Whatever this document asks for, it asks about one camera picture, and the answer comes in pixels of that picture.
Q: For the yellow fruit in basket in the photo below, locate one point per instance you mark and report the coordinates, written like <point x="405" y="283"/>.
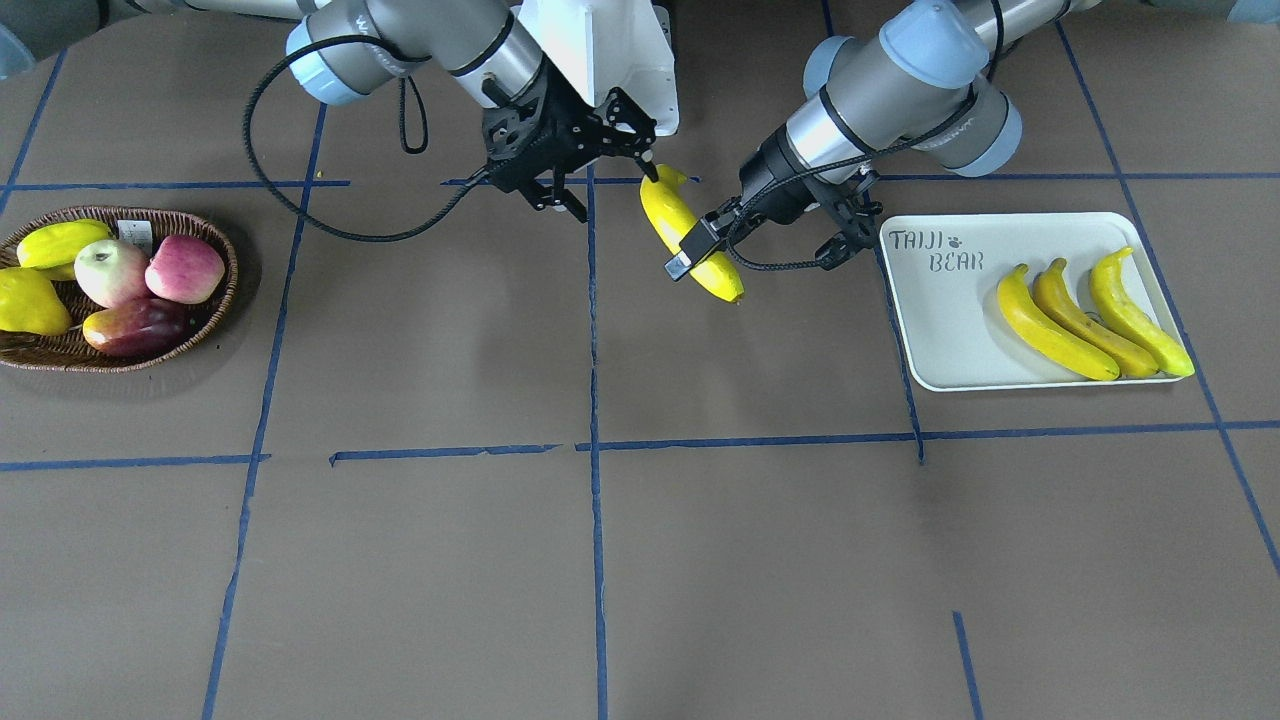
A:
<point x="58" y="244"/>

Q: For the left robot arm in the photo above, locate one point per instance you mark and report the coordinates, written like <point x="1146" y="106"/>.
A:
<point x="925" y="82"/>

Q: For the dark red mango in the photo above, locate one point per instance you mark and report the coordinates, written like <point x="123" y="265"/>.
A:
<point x="138" y="328"/>

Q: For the pink red apple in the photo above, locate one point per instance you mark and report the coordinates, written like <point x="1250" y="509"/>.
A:
<point x="184" y="269"/>

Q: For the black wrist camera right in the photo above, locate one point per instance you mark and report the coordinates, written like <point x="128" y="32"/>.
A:
<point x="507" y="129"/>

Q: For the white bear tray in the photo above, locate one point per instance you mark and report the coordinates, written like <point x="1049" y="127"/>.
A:
<point x="944" y="270"/>

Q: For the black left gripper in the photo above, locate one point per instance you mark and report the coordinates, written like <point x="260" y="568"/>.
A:
<point x="771" y="183"/>

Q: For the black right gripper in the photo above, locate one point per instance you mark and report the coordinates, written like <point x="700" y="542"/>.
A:
<point x="583" y="133"/>

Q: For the yellow pear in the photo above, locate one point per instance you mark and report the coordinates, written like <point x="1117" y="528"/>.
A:
<point x="30" y="304"/>

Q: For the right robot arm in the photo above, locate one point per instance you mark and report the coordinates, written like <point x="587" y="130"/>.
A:
<point x="339" y="51"/>

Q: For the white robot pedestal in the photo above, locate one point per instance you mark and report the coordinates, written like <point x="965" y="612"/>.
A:
<point x="601" y="45"/>

